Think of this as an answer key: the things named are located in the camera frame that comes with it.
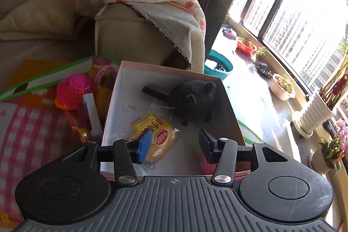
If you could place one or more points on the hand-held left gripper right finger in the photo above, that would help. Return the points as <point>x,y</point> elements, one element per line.
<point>204,145</point>

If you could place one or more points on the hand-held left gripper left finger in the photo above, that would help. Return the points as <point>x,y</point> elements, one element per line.
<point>144,146</point>

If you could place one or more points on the yellow snack packet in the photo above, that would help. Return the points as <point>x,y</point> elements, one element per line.
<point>163,139</point>

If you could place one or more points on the pink cardboard box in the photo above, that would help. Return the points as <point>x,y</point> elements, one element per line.
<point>127,90</point>

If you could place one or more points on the white battery pack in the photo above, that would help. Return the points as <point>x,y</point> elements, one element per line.
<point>91,112</point>

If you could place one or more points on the pink plastic basket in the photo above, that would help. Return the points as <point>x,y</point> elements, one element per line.
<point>76,88</point>

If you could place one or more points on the black plush mouse toy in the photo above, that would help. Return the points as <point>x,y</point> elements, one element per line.
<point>190,101</point>

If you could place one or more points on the yellow plastic toy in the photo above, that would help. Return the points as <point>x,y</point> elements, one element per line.
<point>103,101</point>

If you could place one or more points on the teal plastic basin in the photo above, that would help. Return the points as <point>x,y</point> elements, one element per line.
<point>217,75</point>

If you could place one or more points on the red snack packet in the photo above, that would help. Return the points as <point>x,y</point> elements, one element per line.
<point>73,123</point>

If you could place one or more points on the pink round plastic toy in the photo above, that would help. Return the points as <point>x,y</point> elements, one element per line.
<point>106,75</point>

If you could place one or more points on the pale round plant pot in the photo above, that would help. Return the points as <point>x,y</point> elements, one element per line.
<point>280,94</point>

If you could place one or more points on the dark round bowl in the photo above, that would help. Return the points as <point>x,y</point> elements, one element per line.
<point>263,70</point>

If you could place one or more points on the small green potted plant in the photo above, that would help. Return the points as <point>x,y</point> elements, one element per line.
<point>261,52</point>

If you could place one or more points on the colourful printed play mat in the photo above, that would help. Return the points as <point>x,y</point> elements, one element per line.
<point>32,126</point>

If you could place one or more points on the white ribbed plant pot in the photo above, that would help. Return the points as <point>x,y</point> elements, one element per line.
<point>315,115</point>

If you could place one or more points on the beige frayed-edge cloth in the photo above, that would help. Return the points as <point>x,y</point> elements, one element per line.
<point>185,31</point>

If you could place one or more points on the flowering potted plant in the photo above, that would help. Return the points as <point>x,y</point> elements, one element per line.
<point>329,153</point>

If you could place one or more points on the dark window frame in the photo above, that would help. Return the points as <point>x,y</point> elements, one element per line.
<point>254,3</point>

